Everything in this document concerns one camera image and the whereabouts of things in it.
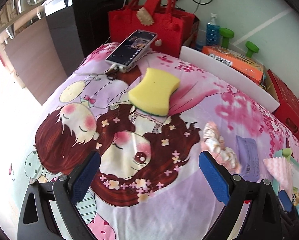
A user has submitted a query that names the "green microfiber cloth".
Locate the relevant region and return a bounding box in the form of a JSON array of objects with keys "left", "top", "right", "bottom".
[{"left": 282, "top": 148, "right": 293, "bottom": 160}]

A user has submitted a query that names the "pink white scrunchie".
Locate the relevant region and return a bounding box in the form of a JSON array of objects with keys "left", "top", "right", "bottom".
[{"left": 200, "top": 121, "right": 241, "bottom": 174}]

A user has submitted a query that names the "cartoon print bedsheet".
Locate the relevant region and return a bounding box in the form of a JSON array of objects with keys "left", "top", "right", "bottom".
[{"left": 0, "top": 43, "right": 299, "bottom": 239}]

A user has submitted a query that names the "yellow sponge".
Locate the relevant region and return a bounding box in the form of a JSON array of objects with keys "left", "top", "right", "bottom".
[{"left": 128, "top": 68, "right": 180, "bottom": 116}]

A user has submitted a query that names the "white foam board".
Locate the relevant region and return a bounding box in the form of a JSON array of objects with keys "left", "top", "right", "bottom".
[{"left": 179, "top": 46, "right": 280, "bottom": 113}]

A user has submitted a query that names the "purple wipes packet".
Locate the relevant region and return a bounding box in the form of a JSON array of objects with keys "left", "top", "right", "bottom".
[{"left": 236, "top": 135, "right": 260, "bottom": 182}]

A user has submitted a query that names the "blue water bottle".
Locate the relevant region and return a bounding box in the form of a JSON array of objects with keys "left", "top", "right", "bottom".
[{"left": 206, "top": 14, "right": 220, "bottom": 46}]

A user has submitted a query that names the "red felt bag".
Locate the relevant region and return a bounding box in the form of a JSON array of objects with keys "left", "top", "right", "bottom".
[{"left": 108, "top": 0, "right": 199, "bottom": 57}]

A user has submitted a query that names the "red gift box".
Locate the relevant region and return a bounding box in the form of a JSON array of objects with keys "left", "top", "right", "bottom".
[{"left": 267, "top": 70, "right": 299, "bottom": 140}]

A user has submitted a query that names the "pink fluffy towel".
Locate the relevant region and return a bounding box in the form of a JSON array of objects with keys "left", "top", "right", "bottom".
[{"left": 263, "top": 157, "right": 293, "bottom": 196}]

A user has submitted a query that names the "orange cardboard box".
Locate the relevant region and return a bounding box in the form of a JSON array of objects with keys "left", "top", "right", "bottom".
[{"left": 202, "top": 46, "right": 264, "bottom": 85}]

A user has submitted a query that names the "smartphone on stand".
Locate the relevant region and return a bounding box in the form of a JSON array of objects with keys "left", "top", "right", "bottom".
[{"left": 105, "top": 30, "right": 158, "bottom": 73}]

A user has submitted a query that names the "green dumbbell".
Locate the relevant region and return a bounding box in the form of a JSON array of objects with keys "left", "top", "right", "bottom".
[{"left": 219, "top": 27, "right": 261, "bottom": 58}]

